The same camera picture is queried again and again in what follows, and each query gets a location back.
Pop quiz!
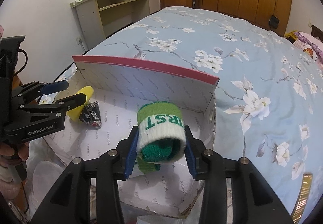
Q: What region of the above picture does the yellow sponge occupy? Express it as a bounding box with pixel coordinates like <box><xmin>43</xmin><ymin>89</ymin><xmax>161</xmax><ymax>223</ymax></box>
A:
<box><xmin>66</xmin><ymin>85</ymin><xmax>95</xmax><ymax>122</ymax></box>

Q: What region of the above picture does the green white knitted sock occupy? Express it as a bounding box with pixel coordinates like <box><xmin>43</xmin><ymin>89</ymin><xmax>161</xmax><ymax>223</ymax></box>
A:
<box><xmin>130</xmin><ymin>102</ymin><xmax>187</xmax><ymax>178</ymax></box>

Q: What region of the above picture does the person left hand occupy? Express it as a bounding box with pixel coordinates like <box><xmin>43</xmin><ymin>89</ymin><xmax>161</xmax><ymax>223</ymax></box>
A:
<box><xmin>0</xmin><ymin>142</ymin><xmax>29</xmax><ymax>161</ymax></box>

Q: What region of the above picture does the black smartphone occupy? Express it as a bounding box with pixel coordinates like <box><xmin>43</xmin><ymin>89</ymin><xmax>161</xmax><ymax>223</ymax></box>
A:
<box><xmin>291</xmin><ymin>173</ymin><xmax>313</xmax><ymax>224</ymax></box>

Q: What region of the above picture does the beige low bookshelf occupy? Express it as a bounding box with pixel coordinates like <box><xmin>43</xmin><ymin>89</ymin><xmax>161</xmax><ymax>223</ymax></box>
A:
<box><xmin>70</xmin><ymin>0</ymin><xmax>150</xmax><ymax>49</ymax></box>

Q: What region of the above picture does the pink cardboard box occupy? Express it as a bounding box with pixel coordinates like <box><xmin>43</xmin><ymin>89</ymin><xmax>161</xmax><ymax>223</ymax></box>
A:
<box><xmin>45</xmin><ymin>56</ymin><xmax>218</xmax><ymax>218</ymax></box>

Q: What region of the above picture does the floral blue bedspread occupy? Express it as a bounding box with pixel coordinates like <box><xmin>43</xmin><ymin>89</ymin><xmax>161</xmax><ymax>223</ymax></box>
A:
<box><xmin>85</xmin><ymin>7</ymin><xmax>322</xmax><ymax>223</ymax></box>

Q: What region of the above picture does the pink ruffled pillow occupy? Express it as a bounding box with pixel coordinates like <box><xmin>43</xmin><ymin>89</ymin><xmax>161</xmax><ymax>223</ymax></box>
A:
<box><xmin>294</xmin><ymin>31</ymin><xmax>322</xmax><ymax>64</ymax></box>

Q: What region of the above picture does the dark wooden headboard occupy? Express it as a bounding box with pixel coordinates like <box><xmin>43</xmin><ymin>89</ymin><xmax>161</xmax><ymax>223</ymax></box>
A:
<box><xmin>311</xmin><ymin>25</ymin><xmax>323</xmax><ymax>41</ymax></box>

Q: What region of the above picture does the small black bag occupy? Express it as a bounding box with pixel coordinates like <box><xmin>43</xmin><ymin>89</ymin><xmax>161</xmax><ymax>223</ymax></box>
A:
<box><xmin>268</xmin><ymin>15</ymin><xmax>280</xmax><ymax>29</ymax></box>

